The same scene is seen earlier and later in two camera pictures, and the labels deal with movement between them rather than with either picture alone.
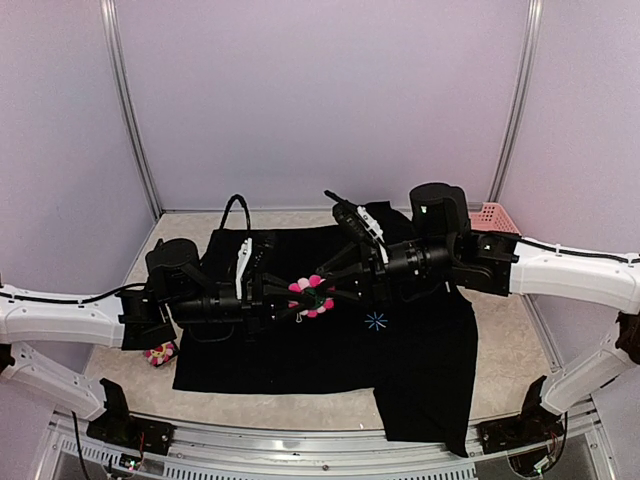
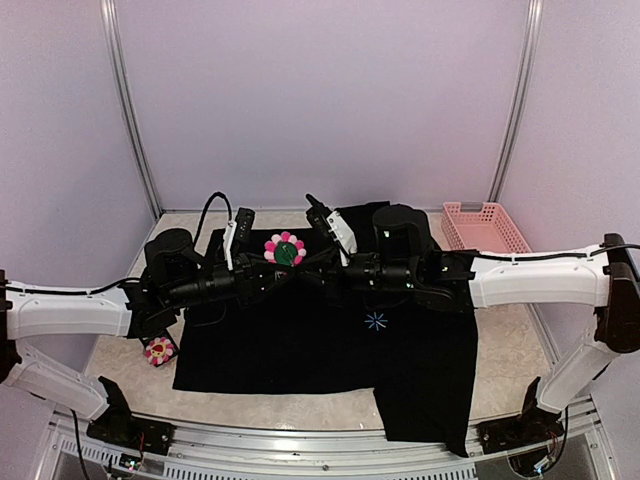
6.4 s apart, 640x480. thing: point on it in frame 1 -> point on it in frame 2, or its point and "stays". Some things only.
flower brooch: x=312 y=285 -> x=284 y=249
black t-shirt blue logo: x=416 y=346 stays
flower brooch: x=159 y=354 stays
